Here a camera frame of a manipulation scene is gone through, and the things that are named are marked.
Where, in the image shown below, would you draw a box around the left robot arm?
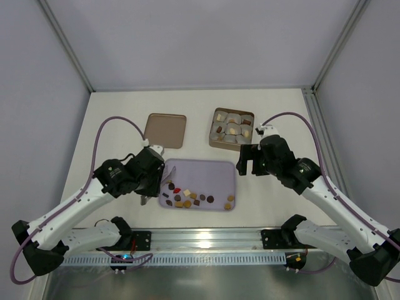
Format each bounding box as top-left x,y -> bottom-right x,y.
11,145 -> 165,276

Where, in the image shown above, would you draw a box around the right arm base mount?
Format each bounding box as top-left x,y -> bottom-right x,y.
261,229 -> 307,250

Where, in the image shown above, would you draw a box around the purple cable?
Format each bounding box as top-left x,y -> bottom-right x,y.
256,112 -> 400,281
9,116 -> 154,285

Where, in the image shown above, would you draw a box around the caramel ridged leaf chocolate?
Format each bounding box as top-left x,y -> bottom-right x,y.
183,201 -> 192,208

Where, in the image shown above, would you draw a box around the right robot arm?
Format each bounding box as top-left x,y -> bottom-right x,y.
236,134 -> 399,286

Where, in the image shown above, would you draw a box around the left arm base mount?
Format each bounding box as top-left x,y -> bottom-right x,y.
104,231 -> 152,251

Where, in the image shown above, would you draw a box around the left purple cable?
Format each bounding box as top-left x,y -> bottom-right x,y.
9,116 -> 154,285

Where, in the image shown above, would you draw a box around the gold tin lid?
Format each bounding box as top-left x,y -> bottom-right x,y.
144,113 -> 187,149

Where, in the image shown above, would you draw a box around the gold tin box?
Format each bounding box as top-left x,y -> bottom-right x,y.
208,107 -> 255,151

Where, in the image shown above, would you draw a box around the metal tongs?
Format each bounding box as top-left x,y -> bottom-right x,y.
141,166 -> 176,206

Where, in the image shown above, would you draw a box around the aluminium frame rail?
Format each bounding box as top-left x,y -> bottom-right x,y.
39,227 -> 344,254

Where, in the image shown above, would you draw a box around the white slotted cable duct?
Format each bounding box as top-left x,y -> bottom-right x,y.
62,252 -> 286,267

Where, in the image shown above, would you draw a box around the lilac plastic tray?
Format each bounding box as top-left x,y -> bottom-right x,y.
158,159 -> 236,212

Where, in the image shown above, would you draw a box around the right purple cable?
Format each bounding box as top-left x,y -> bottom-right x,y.
256,112 -> 400,281

